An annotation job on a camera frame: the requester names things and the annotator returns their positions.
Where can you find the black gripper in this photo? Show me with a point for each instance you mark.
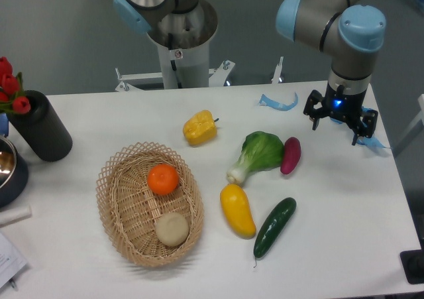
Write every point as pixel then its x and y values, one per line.
pixel 339 106

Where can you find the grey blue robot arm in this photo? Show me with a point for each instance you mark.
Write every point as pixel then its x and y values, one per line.
pixel 350 33

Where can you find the yellow bell pepper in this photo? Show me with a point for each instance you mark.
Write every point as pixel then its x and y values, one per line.
pixel 200 128

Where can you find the blue tape scrap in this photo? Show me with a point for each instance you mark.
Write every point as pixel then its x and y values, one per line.
pixel 372 142

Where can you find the purple sweet potato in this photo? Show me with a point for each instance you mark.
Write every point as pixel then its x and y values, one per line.
pixel 292 155

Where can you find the blue tape strip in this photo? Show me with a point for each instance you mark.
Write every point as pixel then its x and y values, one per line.
pixel 267 102

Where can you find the green bok choy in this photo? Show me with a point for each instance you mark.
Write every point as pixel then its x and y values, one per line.
pixel 260 151

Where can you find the green cucumber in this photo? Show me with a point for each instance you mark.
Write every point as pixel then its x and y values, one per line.
pixel 273 225

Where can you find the yellow mango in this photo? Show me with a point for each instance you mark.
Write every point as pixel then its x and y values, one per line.
pixel 236 209

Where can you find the black device at edge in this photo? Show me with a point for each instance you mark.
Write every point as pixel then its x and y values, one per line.
pixel 412 262

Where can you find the orange fruit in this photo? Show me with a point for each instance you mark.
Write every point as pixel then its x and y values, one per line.
pixel 162 179

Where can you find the beige round bun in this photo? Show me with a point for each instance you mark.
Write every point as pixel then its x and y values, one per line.
pixel 172 229

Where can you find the woven wicker basket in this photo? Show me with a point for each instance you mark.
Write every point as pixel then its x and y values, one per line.
pixel 129 209

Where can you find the black cylindrical vase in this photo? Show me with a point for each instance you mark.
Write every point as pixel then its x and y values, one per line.
pixel 42 128

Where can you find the red tulip flowers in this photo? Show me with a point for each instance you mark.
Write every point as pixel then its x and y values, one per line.
pixel 13 97

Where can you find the dark metal pot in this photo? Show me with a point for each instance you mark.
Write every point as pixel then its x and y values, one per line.
pixel 14 172

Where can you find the white paper roll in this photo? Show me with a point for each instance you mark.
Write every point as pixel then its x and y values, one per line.
pixel 15 214

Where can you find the white paper sheet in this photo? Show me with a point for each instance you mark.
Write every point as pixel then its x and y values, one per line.
pixel 12 263

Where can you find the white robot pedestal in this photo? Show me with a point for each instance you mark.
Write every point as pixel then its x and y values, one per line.
pixel 182 42

